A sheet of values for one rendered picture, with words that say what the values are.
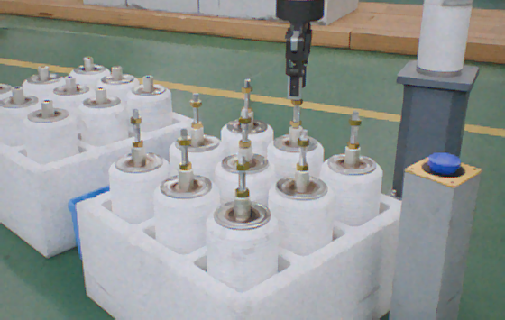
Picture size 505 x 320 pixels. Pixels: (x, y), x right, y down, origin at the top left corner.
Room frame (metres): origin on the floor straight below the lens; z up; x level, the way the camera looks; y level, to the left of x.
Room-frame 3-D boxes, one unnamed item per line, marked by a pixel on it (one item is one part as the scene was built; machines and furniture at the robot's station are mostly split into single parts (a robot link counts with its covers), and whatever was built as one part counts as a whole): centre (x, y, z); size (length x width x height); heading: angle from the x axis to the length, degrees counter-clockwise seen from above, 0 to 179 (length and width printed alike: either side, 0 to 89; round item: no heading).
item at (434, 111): (1.24, -0.41, 0.15); 0.15 x 0.15 x 0.30; 65
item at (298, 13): (0.94, -0.08, 0.46); 0.08 x 0.08 x 0.09
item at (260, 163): (0.86, 0.00, 0.25); 0.08 x 0.08 x 0.01
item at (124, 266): (0.86, 0.00, 0.09); 0.39 x 0.39 x 0.18; 44
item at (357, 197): (0.86, -0.17, 0.16); 0.10 x 0.10 x 0.18
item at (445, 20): (1.23, -0.41, 0.39); 0.09 x 0.09 x 0.17; 65
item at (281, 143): (0.95, -0.09, 0.25); 0.08 x 0.08 x 0.01
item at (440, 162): (0.71, -0.25, 0.32); 0.04 x 0.04 x 0.02
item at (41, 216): (1.26, 0.38, 0.09); 0.39 x 0.39 x 0.18; 45
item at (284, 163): (0.95, -0.09, 0.16); 0.10 x 0.10 x 0.18
